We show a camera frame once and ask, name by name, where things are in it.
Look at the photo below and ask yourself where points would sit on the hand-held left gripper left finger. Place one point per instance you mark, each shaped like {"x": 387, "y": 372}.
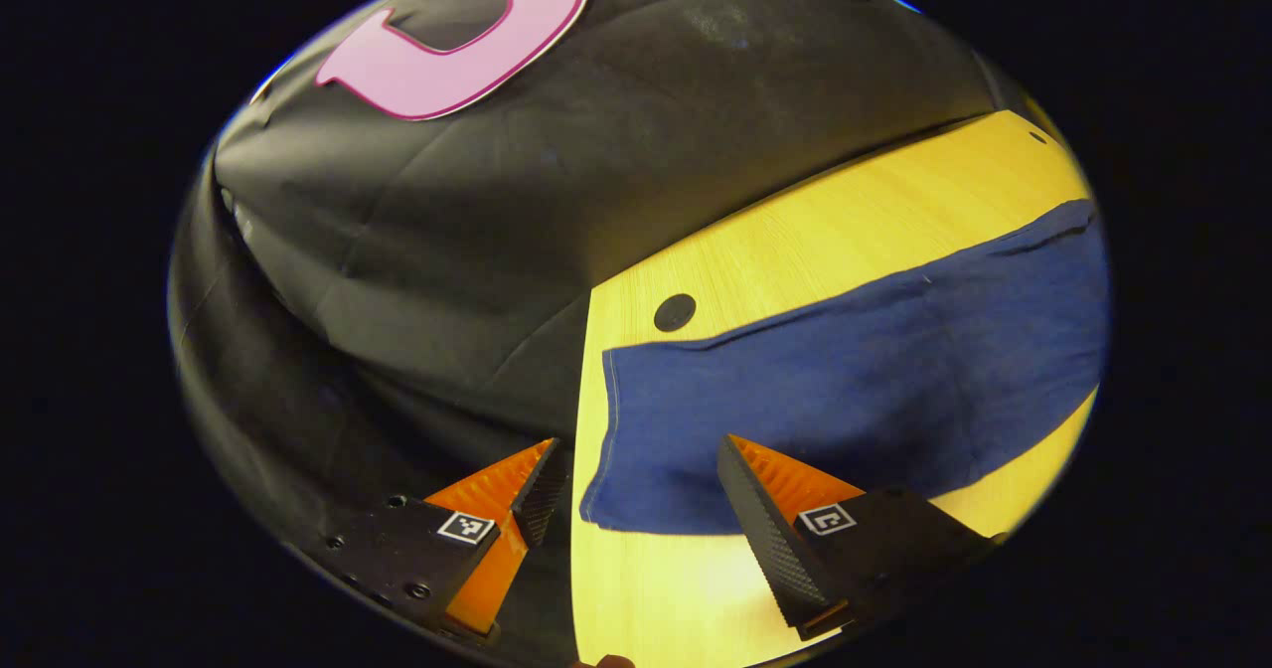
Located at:
{"x": 545, "y": 494}

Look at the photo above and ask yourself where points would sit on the blue jeans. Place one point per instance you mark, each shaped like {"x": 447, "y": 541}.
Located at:
{"x": 874, "y": 370}

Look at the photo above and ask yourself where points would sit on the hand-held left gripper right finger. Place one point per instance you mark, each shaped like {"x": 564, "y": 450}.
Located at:
{"x": 760, "y": 539}

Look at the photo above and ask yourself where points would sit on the black backdrop cloth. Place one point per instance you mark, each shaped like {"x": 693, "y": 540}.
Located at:
{"x": 547, "y": 201}

